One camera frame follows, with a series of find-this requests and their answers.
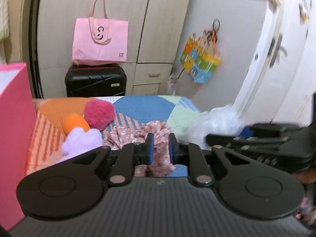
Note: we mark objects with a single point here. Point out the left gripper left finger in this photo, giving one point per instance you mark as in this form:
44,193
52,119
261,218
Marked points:
122,162

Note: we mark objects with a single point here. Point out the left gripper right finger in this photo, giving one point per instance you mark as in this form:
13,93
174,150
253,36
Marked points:
190,155

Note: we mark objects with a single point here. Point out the lilac plush toy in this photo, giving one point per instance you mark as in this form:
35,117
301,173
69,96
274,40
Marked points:
78,141

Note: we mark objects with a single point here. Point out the pink cardboard box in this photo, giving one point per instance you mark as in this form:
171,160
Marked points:
18,117

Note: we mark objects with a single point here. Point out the colourful patchwork table cover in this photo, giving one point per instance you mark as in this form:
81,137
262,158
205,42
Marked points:
136,117

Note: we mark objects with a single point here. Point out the magenta fluffy pom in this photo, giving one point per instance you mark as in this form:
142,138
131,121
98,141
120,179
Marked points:
99,114

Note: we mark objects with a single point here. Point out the orange egg sponge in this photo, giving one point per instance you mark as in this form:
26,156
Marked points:
72,121

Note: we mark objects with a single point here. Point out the black suitcase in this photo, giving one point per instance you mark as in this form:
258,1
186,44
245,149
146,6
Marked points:
95,81

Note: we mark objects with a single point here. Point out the colourful striped gift bag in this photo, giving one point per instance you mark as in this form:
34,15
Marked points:
200,57

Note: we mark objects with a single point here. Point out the pink tote bag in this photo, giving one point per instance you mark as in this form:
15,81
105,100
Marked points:
99,41

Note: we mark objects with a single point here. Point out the beige wardrobe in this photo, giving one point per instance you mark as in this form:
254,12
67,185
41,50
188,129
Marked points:
142,36

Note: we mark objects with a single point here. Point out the cream fluffy cardigan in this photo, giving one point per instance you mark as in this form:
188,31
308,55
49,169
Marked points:
4,22

